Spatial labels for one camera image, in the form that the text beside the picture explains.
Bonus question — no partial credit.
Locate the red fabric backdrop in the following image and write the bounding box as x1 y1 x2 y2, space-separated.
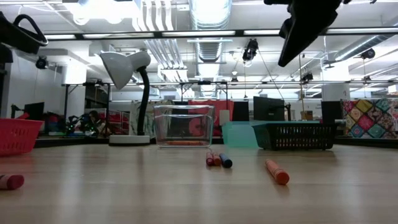
187 99 234 137

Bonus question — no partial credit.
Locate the person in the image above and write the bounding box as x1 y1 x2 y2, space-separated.
81 110 107 135

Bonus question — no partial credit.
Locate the black mesh basket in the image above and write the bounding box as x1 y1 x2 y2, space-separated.
252 122 340 151

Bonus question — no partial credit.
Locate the clear plastic bin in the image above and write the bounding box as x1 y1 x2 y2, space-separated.
152 104 216 149

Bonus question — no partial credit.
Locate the floral patterned fabric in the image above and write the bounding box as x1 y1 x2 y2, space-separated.
128 101 155 137

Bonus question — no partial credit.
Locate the white sheet on stand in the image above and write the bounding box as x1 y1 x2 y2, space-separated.
219 109 231 126

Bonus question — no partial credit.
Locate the black computer monitor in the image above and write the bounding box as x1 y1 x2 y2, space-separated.
321 100 343 124
23 101 45 121
253 96 286 122

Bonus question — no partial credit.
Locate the red plastic basket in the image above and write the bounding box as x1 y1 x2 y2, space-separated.
0 117 45 157

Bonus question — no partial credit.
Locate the blue crayon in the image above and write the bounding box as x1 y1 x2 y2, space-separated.
218 152 233 169

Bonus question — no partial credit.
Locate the silver ventilation duct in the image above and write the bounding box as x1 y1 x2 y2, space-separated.
334 34 398 62

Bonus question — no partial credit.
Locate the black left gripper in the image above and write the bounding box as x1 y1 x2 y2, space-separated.
0 11 42 74

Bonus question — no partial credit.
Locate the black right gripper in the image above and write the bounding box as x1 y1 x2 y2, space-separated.
277 0 352 68

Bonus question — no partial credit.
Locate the colourful patchwork quilt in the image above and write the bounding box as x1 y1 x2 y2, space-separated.
340 98 398 139

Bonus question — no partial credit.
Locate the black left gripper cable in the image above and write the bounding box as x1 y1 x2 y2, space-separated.
12 14 50 47

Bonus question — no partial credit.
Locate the black panel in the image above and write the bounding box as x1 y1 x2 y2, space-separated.
233 101 250 122

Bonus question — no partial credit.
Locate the orange crayon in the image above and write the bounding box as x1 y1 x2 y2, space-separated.
265 159 290 186
165 140 205 147

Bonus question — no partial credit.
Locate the teal plastic bin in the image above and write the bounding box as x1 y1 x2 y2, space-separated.
221 120 321 149

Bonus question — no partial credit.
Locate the shelf with red bins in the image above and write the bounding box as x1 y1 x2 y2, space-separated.
107 110 131 135

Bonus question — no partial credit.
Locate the white desk lamp black neck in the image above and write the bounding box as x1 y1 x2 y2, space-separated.
99 50 152 146

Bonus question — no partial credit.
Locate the black aluminium table frame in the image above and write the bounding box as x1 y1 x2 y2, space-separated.
35 136 398 149

